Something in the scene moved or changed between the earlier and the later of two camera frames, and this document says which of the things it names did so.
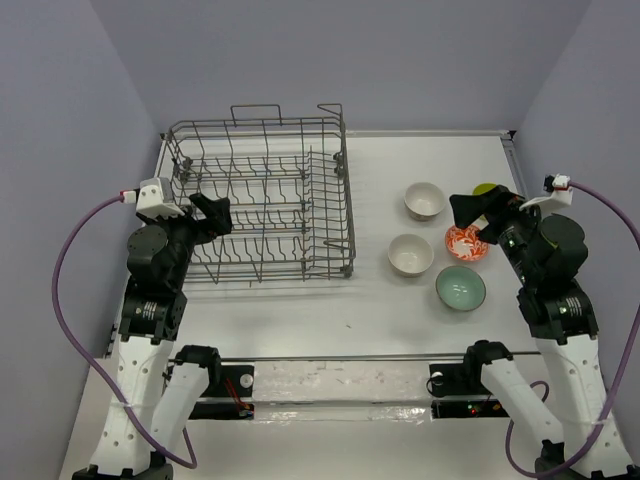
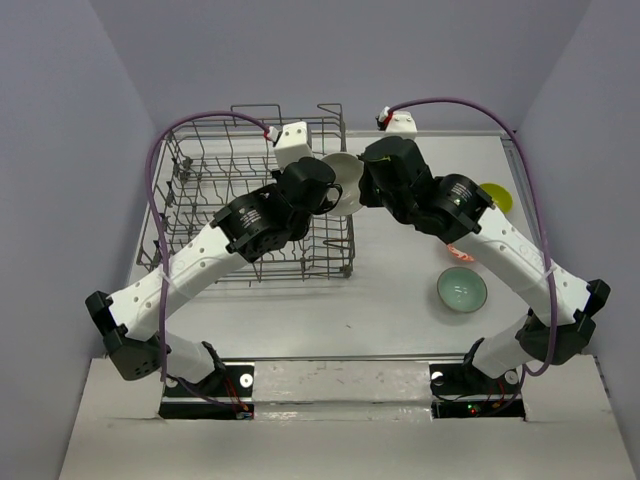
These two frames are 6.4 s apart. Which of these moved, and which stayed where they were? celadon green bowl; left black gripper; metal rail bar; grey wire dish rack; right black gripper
Moved: left black gripper; right black gripper
Stayed: metal rail bar; celadon green bowl; grey wire dish rack
